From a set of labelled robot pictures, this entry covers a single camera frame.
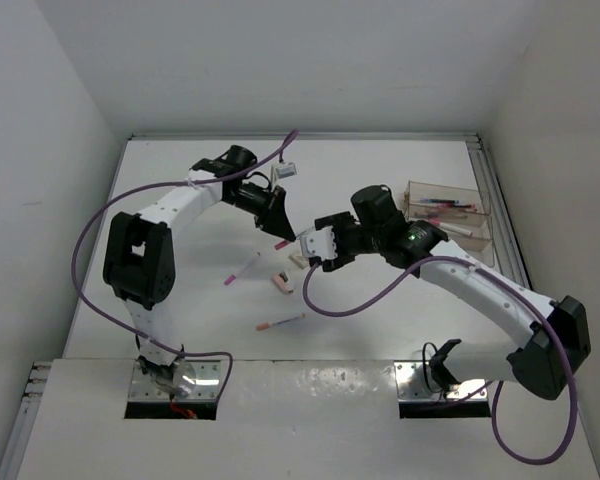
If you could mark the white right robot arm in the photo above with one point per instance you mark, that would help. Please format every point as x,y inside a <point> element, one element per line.
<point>549,339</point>

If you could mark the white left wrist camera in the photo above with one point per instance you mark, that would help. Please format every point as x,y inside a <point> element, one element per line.
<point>282,170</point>

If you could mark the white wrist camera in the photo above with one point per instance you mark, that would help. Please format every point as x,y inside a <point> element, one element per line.
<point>282,170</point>
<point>319,244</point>

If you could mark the small beige eraser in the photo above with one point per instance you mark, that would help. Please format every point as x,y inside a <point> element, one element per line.
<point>299,261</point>

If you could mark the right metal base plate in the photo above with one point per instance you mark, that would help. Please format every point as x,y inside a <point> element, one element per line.
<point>415,385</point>

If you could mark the pink correction tape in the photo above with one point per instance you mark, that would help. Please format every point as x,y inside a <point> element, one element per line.
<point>283,282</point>

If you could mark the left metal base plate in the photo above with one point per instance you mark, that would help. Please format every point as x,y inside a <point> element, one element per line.
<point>183,381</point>

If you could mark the pink capped white marker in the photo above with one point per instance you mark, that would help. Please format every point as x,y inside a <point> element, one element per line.
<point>284,243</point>

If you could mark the blue gel pen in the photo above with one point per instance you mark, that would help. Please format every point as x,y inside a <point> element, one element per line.
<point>437,201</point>

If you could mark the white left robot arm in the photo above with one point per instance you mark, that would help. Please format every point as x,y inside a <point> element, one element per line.
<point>139,263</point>

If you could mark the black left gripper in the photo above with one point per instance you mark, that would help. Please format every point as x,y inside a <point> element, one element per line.
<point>271,217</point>

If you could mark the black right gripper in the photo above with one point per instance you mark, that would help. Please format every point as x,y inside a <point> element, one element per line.
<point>337,221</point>

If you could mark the magenta gel pen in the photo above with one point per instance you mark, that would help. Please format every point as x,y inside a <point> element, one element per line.
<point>448,218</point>

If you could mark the metal base plate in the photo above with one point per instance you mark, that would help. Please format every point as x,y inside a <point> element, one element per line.
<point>183,381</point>
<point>415,385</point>

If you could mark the magenta capped white marker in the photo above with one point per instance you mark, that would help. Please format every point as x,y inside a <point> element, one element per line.
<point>242,269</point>

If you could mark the clear acrylic tiered organizer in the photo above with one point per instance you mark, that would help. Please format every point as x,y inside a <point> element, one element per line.
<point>480,245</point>

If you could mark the orange capped marker front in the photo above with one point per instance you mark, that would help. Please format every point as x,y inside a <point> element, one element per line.
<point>268,325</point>

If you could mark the red gel pen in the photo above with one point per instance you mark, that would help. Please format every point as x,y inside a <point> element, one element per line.
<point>456,206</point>

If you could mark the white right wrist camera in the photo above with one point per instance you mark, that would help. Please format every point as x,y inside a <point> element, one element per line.
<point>319,244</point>

